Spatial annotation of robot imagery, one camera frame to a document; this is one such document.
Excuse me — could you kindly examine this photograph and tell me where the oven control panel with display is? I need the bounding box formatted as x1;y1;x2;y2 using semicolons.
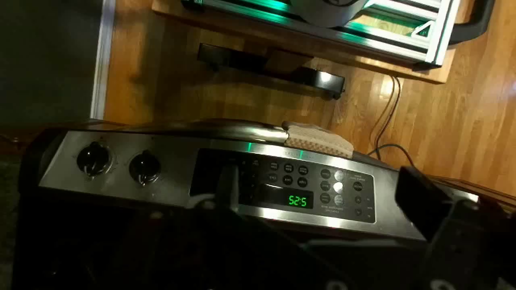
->
190;148;376;224

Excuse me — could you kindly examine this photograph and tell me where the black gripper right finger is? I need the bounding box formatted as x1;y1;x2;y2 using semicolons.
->
395;166;516;290

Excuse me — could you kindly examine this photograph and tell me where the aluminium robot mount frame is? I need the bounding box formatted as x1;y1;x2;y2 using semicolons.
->
182;0;464;70

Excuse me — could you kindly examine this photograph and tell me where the wooden platform board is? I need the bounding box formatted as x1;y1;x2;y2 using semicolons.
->
151;0;456;86

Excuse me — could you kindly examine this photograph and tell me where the thick black cable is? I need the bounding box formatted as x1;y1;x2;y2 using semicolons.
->
448;0;497;49

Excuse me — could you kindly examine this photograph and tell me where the thin black floor cable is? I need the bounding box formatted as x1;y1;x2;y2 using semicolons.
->
369;74;418;169

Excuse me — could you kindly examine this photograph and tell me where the beige towel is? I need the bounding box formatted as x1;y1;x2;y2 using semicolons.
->
282;123;355;158

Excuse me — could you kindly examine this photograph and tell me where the black stove knob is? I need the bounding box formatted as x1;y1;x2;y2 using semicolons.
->
127;152;163;189
76;142;113;177

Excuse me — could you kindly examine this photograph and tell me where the black and steel gas stove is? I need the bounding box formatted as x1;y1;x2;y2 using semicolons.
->
13;118;516;290

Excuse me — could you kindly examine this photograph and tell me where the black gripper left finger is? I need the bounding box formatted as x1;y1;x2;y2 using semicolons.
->
197;165;348;290

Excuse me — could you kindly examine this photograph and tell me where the white baseboard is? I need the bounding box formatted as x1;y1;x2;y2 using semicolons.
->
89;0;118;121

